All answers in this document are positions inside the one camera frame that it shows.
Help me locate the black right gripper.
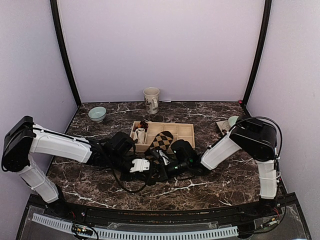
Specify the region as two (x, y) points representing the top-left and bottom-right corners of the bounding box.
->
(147, 159), (190, 182)

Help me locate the brown yellow argyle sock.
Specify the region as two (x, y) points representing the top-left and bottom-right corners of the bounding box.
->
(144, 131), (174, 161)

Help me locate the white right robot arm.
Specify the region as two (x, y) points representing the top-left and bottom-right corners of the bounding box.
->
(164, 116), (283, 217)

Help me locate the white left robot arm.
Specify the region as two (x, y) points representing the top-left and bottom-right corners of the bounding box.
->
(1, 116), (154, 218)

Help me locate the rolled white ribbed sock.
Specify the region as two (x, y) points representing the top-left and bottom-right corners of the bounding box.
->
(133, 128), (146, 144)

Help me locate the wooden compartment tray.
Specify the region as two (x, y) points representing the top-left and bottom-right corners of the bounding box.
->
(129, 121), (195, 154)

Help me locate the rolled red argyle sock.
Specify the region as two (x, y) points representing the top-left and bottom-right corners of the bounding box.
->
(138, 121), (149, 129)

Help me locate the teal striped ceramic bowl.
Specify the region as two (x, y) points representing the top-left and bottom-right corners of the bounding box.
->
(88, 106), (107, 123)

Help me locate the floral square plate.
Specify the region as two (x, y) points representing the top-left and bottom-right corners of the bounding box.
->
(215, 119), (231, 136)

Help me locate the pale green bowl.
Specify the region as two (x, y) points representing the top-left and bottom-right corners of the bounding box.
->
(228, 116), (239, 127)

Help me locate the coral pattern ceramic mug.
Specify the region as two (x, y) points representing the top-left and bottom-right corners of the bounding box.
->
(143, 87), (160, 115)

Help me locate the green circuit board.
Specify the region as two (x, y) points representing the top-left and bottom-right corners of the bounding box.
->
(71, 224), (94, 237)

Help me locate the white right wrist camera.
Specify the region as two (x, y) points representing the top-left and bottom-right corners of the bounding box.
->
(157, 150), (170, 166)

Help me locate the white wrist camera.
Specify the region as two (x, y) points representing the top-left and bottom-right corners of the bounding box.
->
(129, 158), (150, 173)
(157, 150), (170, 166)

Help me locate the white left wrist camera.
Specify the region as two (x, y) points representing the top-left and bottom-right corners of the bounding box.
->
(129, 158), (150, 173)

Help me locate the black front table rail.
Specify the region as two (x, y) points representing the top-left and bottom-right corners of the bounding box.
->
(27, 193), (298, 226)

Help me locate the white slotted cable duct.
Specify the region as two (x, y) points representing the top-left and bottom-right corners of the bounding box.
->
(31, 213), (239, 240)

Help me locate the black left corner post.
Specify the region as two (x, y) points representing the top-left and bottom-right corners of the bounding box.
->
(49, 0), (82, 108)

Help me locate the black corner post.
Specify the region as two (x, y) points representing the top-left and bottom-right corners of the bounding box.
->
(239, 0), (272, 115)
(49, 0), (82, 108)

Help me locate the black right corner post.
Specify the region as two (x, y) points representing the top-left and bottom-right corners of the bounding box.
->
(239, 0), (272, 115)

